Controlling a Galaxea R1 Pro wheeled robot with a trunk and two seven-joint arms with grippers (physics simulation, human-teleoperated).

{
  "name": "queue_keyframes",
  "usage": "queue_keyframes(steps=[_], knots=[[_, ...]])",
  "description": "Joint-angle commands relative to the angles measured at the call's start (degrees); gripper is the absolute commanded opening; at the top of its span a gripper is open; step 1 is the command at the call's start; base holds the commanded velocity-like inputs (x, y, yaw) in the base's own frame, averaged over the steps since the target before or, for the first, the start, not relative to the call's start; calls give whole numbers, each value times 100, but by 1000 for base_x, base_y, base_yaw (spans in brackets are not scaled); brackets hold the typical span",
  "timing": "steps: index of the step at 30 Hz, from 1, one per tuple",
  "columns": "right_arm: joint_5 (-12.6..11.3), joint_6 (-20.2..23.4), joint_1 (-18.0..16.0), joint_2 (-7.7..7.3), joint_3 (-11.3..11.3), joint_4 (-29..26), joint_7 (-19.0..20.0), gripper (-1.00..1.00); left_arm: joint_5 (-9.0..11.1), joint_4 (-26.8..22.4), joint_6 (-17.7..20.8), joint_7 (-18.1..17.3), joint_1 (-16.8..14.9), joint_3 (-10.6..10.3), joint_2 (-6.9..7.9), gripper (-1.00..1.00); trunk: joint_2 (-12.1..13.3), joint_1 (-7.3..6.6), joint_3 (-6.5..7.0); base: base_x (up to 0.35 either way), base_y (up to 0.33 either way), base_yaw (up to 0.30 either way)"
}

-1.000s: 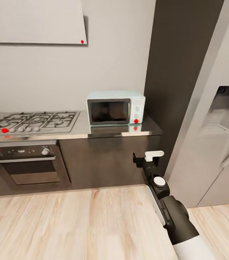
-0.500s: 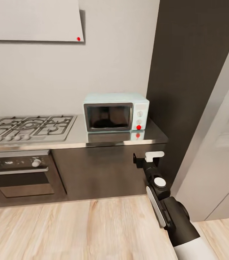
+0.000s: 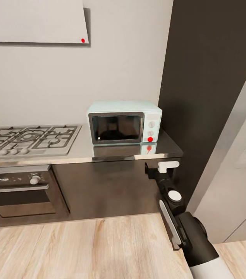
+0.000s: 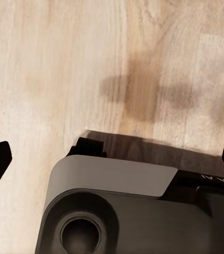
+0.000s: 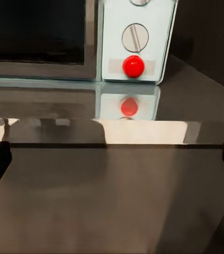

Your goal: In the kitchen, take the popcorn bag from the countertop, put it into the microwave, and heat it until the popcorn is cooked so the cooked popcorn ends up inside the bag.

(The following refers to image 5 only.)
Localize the microwave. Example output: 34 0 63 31
0 0 178 86

